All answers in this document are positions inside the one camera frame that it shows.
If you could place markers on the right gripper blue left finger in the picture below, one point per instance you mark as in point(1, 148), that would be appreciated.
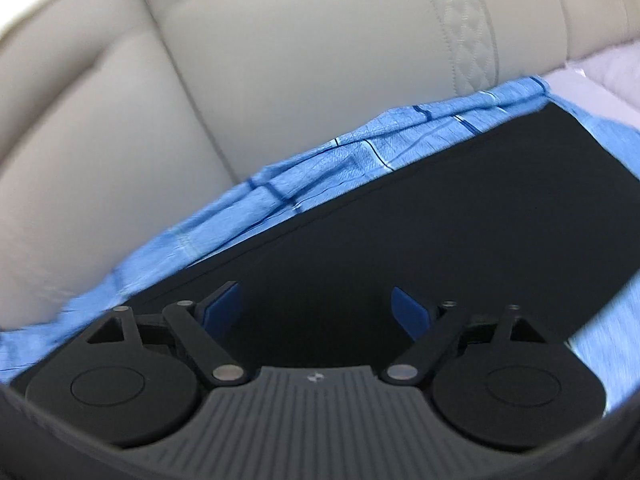
point(220, 310)

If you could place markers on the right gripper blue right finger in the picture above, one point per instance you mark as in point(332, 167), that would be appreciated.
point(411, 316)

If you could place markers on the black pants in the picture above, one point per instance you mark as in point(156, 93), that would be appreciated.
point(532, 227)

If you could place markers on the blue checked bed sheet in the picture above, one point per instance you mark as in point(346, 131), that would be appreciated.
point(282, 190)

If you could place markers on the beige leather sofa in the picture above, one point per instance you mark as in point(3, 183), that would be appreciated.
point(120, 118)

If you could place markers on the lavender sofa cover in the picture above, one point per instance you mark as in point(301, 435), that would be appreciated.
point(605, 84)

